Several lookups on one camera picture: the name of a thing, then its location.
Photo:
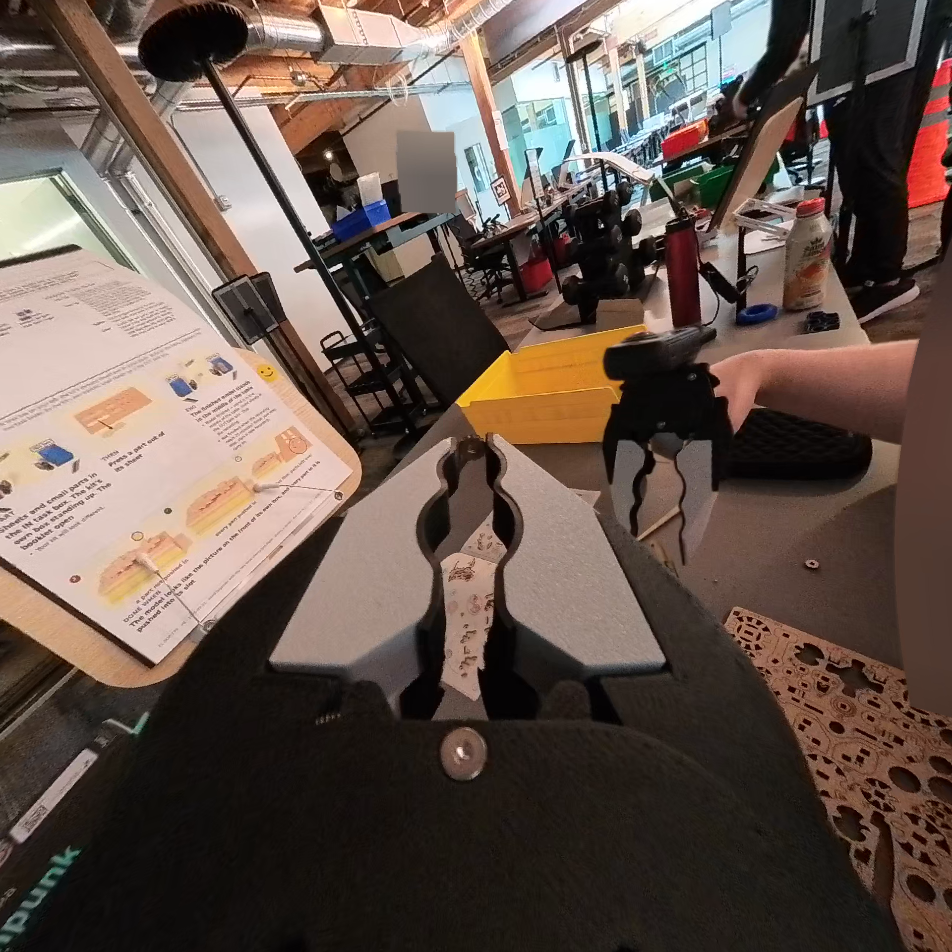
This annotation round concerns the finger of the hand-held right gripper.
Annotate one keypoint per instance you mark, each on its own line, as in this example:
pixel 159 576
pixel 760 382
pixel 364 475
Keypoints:
pixel 699 506
pixel 641 483

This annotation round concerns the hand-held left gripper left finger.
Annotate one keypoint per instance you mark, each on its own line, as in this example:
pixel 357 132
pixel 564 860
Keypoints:
pixel 357 580

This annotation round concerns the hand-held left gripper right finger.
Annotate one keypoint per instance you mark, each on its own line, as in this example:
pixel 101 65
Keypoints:
pixel 573 595

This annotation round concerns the small dark gear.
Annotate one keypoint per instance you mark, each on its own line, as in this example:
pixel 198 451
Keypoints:
pixel 470 449

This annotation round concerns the person's right forearm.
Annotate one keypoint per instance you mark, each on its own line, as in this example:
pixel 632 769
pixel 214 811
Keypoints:
pixel 833 375

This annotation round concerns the laser-cut wooden parts sheet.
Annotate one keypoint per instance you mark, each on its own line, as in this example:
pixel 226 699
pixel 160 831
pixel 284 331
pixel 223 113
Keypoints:
pixel 855 758

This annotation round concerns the person's right hand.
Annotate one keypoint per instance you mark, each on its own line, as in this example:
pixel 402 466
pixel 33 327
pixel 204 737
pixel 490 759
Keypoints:
pixel 740 387

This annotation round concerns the thin wooden stick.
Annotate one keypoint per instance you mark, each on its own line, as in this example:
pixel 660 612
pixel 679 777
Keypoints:
pixel 658 522

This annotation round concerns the wooden instruction board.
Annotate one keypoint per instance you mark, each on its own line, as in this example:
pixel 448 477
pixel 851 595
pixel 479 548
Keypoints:
pixel 297 565

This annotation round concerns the small wooden sheet piece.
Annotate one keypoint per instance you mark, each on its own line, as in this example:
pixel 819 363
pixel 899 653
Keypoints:
pixel 465 602

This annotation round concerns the black wrist rest pad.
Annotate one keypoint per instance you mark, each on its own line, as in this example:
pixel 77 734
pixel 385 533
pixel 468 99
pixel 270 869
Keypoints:
pixel 803 446

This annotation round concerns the red water bottle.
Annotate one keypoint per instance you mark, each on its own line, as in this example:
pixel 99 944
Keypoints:
pixel 682 275

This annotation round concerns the yellow plastic bin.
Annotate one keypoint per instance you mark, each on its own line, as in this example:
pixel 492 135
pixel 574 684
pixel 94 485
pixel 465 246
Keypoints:
pixel 535 401

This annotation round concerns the black dumbbell rack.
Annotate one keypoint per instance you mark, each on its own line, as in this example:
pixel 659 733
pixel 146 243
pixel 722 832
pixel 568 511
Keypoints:
pixel 602 253

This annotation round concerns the white drink bottle red cap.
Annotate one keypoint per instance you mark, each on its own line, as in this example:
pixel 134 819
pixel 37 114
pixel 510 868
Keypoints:
pixel 807 260

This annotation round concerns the yellow smiley sticker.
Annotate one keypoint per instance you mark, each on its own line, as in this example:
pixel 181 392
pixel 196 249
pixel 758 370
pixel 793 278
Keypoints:
pixel 267 373

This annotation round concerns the black office chair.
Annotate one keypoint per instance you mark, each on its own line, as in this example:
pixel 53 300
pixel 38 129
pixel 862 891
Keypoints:
pixel 439 327

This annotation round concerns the tilted wooden clipboard stand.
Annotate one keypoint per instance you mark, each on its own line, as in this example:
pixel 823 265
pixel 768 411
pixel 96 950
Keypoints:
pixel 762 160

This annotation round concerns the printed instruction sheet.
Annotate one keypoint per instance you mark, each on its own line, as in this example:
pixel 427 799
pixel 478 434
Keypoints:
pixel 111 416

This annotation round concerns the black square tag holder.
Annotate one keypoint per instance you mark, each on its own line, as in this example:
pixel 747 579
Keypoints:
pixel 245 305

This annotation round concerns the blue storage box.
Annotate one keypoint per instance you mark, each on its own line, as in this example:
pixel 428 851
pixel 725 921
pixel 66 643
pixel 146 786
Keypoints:
pixel 361 221

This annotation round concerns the orange traffic cone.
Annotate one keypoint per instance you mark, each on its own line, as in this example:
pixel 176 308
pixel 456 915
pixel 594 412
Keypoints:
pixel 930 141

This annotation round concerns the black kit box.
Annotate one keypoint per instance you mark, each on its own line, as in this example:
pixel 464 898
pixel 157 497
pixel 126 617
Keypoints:
pixel 52 840

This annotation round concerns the black pole stand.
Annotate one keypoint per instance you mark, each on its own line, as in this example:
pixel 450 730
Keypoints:
pixel 195 41

